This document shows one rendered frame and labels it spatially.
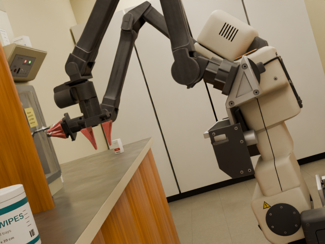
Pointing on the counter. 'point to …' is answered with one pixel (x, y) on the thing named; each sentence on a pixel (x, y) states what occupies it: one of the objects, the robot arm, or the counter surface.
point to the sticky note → (31, 117)
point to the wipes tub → (16, 217)
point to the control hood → (10, 49)
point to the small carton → (22, 40)
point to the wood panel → (19, 146)
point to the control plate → (18, 60)
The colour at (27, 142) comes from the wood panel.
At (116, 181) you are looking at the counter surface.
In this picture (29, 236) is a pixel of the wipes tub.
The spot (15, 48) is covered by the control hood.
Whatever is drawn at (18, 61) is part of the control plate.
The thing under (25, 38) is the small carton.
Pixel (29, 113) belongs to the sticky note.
